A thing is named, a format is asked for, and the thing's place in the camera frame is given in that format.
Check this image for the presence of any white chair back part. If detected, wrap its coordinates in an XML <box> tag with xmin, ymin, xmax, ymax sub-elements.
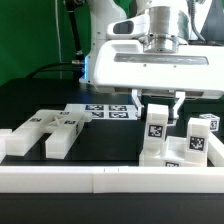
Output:
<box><xmin>5</xmin><ymin>110</ymin><xmax>92</xmax><ymax>159</ymax></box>

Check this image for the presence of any paper sheet with tags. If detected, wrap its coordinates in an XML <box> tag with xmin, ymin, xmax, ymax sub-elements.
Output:
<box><xmin>64</xmin><ymin>104</ymin><xmax>144</xmax><ymax>120</ymax></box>

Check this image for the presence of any black cable on table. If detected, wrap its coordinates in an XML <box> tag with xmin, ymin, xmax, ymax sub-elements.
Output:
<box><xmin>25</xmin><ymin>60</ymin><xmax>88</xmax><ymax>80</ymax></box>

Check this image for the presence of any white tagged cube far right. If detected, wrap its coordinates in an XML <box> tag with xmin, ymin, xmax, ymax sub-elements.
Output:
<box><xmin>199</xmin><ymin>113</ymin><xmax>220</xmax><ymax>132</ymax></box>

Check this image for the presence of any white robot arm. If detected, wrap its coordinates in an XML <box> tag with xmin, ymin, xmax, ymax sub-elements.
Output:
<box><xmin>65</xmin><ymin>0</ymin><xmax>224</xmax><ymax>121</ymax></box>

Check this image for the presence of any white front fence rail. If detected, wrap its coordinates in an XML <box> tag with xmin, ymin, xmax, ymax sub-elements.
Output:
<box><xmin>0</xmin><ymin>166</ymin><xmax>224</xmax><ymax>193</ymax></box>

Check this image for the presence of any white hanging cable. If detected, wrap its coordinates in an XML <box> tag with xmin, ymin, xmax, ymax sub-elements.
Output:
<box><xmin>54</xmin><ymin>0</ymin><xmax>64</xmax><ymax>80</ymax></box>

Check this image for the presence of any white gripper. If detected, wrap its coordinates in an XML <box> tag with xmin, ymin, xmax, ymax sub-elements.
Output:
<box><xmin>93</xmin><ymin>40</ymin><xmax>224</xmax><ymax>126</ymax></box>

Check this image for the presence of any white left fence rail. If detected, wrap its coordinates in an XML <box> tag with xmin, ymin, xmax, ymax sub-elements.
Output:
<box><xmin>0</xmin><ymin>129</ymin><xmax>12</xmax><ymax>163</ymax></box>

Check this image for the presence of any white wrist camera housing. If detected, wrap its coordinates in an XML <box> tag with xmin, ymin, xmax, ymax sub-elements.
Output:
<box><xmin>107</xmin><ymin>16</ymin><xmax>149</xmax><ymax>40</ymax></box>

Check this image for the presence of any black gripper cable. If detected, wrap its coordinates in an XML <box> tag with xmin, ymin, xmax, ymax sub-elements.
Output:
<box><xmin>188</xmin><ymin>0</ymin><xmax>209</xmax><ymax>43</ymax></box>

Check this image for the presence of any white chair seat plate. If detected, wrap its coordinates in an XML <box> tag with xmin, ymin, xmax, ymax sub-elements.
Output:
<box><xmin>139</xmin><ymin>136</ymin><xmax>208</xmax><ymax>167</ymax></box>

